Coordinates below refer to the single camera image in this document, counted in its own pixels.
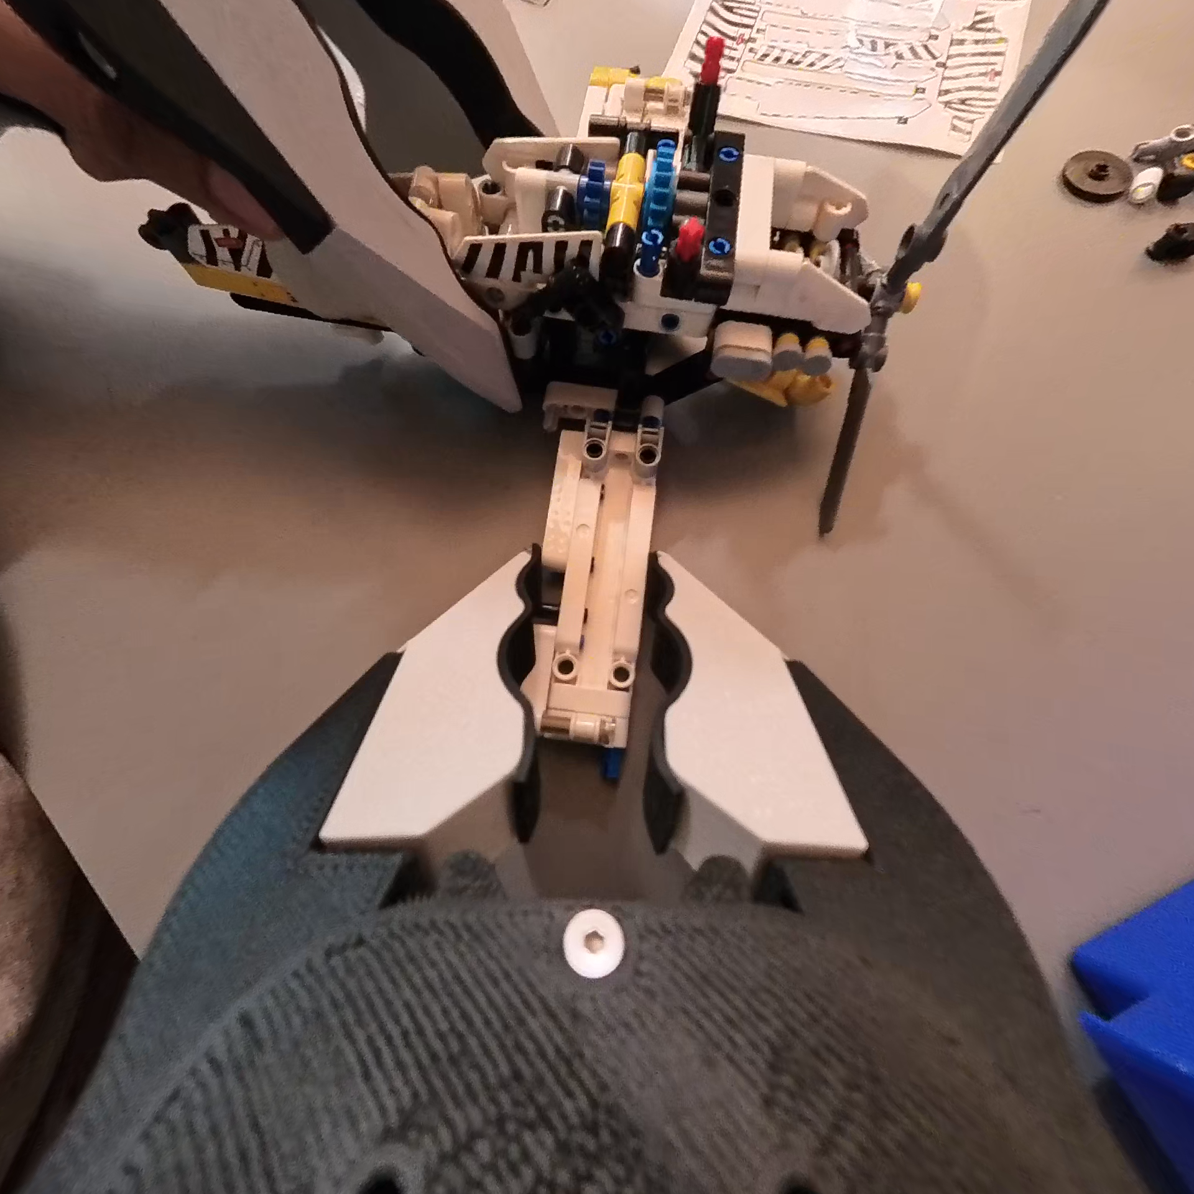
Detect white lego plane model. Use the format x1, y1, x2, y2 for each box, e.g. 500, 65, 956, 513
139, 0, 1115, 780

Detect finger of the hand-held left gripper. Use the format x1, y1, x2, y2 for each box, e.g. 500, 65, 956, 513
317, 0, 555, 180
156, 0, 523, 414

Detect grey lego connector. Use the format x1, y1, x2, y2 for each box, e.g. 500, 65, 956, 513
1128, 125, 1194, 173

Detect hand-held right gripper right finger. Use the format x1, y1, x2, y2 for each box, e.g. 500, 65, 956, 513
641, 550, 871, 864

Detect striped sticker sheet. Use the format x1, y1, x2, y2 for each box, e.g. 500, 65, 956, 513
669, 0, 1033, 156

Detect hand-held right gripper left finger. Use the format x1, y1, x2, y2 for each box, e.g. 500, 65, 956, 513
319, 549, 547, 851

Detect person's left hand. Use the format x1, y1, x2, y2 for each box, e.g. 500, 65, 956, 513
0, 20, 282, 246

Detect blue plastic bin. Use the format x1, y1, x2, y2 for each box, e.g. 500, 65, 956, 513
1068, 875, 1194, 1194

